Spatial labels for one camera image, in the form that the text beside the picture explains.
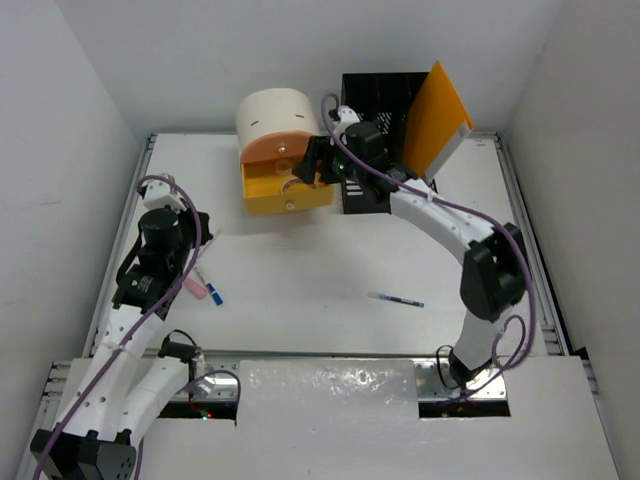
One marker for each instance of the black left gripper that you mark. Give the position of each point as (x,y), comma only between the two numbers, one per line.
(185,217)

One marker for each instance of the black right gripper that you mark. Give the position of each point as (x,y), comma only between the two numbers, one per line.
(307,167)

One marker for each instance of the beige masking tape roll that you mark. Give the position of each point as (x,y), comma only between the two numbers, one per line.
(290,183)

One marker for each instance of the yellow drawer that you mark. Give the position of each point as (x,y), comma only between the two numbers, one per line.
(262,196)

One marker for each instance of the pink top drawer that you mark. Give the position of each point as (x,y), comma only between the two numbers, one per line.
(275,145)

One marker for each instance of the cream round drawer cabinet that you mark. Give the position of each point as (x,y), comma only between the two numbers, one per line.
(274,110)

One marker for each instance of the black mesh file organizer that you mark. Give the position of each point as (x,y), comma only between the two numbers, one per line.
(381,102)

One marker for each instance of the orange notebook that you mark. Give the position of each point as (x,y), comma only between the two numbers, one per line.
(437,124)

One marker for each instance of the blue gel pen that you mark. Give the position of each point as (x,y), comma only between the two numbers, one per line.
(395,299)

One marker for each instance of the clear tape roll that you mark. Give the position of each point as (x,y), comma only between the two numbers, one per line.
(283,167)

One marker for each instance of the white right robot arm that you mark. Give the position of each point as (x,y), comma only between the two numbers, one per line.
(495,274)

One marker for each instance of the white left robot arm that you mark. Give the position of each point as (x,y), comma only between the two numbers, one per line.
(98,433)

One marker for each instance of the pink eraser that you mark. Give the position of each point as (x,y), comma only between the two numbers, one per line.
(195,289)

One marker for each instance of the white blue marker pen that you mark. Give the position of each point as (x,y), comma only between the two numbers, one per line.
(213,293)

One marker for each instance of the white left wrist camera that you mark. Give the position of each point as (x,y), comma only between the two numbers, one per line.
(162,194)

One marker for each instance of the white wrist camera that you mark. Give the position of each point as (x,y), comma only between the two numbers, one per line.
(343,116)
(162,194)

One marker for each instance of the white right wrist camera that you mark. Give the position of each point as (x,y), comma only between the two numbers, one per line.
(343,116)

